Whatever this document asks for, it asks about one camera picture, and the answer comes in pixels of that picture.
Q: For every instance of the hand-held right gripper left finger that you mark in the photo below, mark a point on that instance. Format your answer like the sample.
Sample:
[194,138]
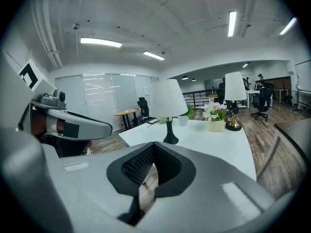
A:
[97,178]

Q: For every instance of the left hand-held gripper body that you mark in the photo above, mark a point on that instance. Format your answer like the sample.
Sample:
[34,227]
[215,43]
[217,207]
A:
[36,79]

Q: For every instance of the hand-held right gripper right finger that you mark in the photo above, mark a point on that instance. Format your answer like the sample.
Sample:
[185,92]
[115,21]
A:
[206,198]

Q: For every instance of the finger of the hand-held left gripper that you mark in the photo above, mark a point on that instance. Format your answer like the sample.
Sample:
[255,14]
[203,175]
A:
[94,130]

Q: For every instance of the white table lamp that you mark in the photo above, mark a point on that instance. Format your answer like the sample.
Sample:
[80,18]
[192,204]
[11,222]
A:
[167,98]

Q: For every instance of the white work table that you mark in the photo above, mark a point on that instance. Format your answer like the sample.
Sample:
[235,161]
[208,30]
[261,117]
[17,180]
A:
[206,144]

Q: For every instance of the white shade gold base lamp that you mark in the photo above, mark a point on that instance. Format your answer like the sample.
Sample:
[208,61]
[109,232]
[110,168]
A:
[235,86]

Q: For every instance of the person's left hand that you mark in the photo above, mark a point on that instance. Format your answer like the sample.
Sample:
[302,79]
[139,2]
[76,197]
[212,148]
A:
[39,124]

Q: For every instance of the person's light grey clothing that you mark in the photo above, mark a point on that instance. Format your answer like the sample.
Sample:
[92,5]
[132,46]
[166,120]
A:
[11,93]

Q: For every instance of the round wooden table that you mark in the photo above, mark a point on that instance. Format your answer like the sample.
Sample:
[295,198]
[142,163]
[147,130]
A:
[126,113]

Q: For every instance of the clear plastic bag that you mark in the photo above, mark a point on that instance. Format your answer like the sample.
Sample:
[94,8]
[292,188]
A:
[129,110]

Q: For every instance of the black waste bin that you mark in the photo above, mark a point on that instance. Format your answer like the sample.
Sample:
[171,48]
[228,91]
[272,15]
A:
[135,121]

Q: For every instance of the black office chair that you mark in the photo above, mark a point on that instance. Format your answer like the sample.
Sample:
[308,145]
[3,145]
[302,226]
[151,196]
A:
[263,101]
[221,93]
[144,108]

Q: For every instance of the ceiling dome fixture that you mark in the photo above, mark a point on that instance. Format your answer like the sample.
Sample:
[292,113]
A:
[76,26]

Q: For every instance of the white green flower bouquet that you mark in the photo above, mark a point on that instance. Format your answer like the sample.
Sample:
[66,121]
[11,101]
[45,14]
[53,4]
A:
[162,120]

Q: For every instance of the green plant in white pot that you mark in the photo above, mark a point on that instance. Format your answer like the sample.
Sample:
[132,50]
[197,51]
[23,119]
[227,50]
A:
[183,120]

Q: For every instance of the pink flowers in cream pot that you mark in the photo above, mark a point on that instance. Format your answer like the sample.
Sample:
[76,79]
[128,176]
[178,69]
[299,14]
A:
[215,115]

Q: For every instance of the black metal railing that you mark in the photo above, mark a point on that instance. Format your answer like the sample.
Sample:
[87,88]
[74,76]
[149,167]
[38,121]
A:
[199,96]

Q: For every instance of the dark brown table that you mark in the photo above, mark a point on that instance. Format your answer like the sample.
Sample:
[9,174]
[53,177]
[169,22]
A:
[295,132]

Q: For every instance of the white rectangular table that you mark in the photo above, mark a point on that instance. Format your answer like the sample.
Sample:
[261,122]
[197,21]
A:
[253,91]

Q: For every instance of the brown wooden cabinet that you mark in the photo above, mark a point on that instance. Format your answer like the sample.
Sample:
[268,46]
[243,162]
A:
[279,82]

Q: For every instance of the whiteboard on stand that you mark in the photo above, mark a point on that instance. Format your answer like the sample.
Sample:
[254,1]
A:
[303,75]

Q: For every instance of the white paper wall notice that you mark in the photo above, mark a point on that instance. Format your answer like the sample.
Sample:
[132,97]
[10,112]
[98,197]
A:
[146,90]

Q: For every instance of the wooden top white frame table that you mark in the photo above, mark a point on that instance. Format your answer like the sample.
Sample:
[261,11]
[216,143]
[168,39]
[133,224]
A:
[213,96]

